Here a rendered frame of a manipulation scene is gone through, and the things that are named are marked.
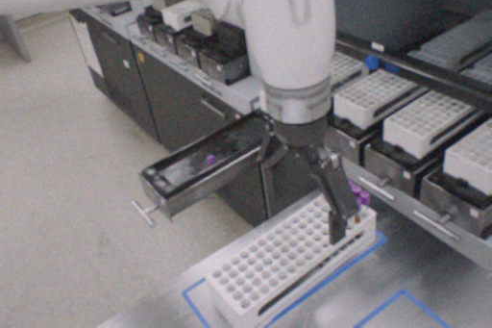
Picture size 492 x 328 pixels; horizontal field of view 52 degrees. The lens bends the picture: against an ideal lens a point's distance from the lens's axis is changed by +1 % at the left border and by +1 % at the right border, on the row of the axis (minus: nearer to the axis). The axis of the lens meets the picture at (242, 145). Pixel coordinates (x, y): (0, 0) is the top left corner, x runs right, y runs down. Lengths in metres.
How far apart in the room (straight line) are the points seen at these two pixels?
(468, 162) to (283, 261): 0.42
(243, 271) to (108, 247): 1.42
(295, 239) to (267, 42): 0.38
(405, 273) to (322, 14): 0.48
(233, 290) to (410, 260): 0.31
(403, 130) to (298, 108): 0.49
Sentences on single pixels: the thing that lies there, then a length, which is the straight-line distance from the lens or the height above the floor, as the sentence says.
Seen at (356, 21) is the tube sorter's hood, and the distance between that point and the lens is 1.13.
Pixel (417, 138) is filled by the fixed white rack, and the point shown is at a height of 0.86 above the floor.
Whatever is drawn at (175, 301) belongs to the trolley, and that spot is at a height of 0.82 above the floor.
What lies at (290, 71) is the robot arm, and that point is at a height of 1.22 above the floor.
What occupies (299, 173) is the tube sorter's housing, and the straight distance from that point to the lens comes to 1.43.
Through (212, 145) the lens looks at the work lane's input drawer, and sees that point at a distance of 1.20.
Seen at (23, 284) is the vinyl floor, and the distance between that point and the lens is 2.25.
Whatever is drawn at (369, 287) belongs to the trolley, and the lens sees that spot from 0.87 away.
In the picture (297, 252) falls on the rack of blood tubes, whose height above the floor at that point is 0.88.
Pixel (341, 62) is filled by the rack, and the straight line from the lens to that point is 1.36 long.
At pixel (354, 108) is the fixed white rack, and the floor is 0.86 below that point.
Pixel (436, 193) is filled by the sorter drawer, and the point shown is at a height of 0.79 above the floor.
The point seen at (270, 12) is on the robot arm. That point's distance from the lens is 0.58.
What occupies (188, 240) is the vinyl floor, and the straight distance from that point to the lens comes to 2.10.
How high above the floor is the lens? 1.52
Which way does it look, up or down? 37 degrees down
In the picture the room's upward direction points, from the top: 10 degrees counter-clockwise
